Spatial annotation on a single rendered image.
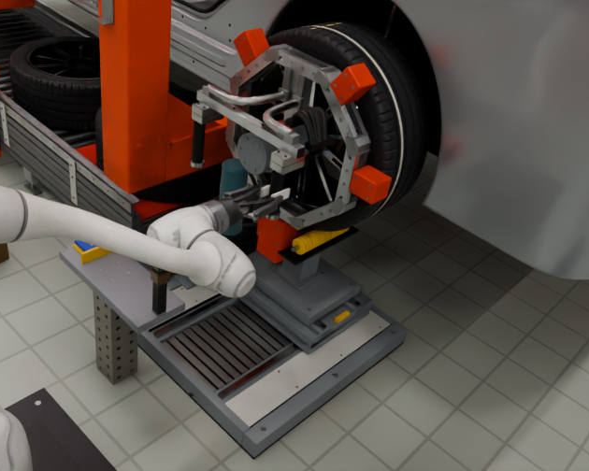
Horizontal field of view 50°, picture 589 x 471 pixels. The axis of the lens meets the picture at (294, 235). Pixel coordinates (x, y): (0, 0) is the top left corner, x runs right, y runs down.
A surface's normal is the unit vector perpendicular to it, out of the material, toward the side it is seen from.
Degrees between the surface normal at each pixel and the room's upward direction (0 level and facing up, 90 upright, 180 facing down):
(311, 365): 0
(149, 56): 90
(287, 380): 0
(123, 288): 0
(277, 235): 90
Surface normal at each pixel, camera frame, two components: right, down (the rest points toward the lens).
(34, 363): 0.15, -0.80
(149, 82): 0.71, 0.49
